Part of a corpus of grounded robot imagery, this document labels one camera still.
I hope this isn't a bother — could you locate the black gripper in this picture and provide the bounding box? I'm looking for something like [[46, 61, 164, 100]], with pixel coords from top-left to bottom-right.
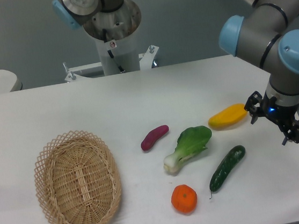
[[244, 91, 299, 146]]

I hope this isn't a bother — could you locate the green cucumber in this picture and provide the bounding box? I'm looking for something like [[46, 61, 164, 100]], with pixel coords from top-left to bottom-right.
[[209, 145, 246, 199]]

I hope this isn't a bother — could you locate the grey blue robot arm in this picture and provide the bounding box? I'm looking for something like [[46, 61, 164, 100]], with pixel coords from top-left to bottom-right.
[[52, 0, 299, 143]]

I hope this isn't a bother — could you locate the yellow mango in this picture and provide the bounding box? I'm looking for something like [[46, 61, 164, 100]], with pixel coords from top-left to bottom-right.
[[208, 103, 247, 130]]

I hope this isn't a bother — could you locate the green bok choy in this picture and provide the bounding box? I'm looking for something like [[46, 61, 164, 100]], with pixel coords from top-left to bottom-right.
[[163, 125, 212, 174]]

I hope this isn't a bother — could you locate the orange tangerine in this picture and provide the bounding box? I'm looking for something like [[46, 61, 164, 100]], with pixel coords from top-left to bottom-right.
[[171, 184, 198, 214]]

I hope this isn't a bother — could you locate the purple sweet potato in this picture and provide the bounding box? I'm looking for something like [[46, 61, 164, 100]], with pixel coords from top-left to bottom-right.
[[140, 125, 169, 151]]

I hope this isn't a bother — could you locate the woven wicker basket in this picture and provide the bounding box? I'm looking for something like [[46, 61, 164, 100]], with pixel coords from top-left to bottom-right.
[[34, 131, 122, 224]]

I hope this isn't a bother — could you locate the white chair seat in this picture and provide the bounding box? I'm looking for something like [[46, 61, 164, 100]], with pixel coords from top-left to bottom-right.
[[0, 69, 23, 95]]

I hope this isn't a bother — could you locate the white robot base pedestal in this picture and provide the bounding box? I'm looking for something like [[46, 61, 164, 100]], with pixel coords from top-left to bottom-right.
[[63, 0, 159, 82]]

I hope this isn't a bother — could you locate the black base cable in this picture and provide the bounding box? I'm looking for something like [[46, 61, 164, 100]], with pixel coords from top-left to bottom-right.
[[101, 26, 126, 76]]

